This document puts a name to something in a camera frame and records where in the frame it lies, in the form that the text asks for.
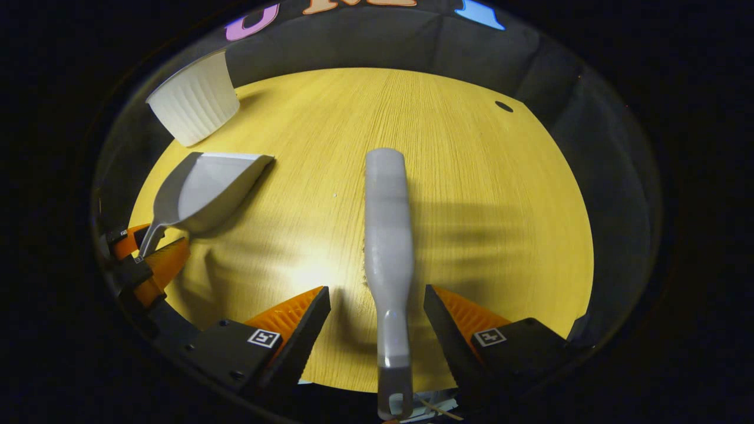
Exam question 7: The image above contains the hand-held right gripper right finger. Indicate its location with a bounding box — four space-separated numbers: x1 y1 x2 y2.
423 284 581 401

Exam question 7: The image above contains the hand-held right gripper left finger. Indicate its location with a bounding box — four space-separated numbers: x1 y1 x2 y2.
183 286 332 398

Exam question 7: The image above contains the grey dustpan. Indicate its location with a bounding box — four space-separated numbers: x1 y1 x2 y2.
139 152 276 258

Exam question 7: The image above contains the small grey broom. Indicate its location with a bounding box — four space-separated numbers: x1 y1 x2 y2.
363 148 415 421

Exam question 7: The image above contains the white ribbed garbage bin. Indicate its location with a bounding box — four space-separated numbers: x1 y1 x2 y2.
145 51 241 148

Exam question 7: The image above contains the wooden desktop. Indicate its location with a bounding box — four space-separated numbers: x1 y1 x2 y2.
127 67 594 394

